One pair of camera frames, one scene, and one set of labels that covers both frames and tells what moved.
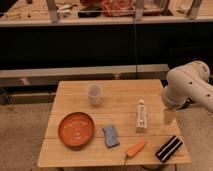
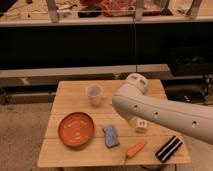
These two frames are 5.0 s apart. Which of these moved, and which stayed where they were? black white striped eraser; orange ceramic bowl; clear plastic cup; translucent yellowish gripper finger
Moved: translucent yellowish gripper finger
Stayed: black white striped eraser; clear plastic cup; orange ceramic bowl
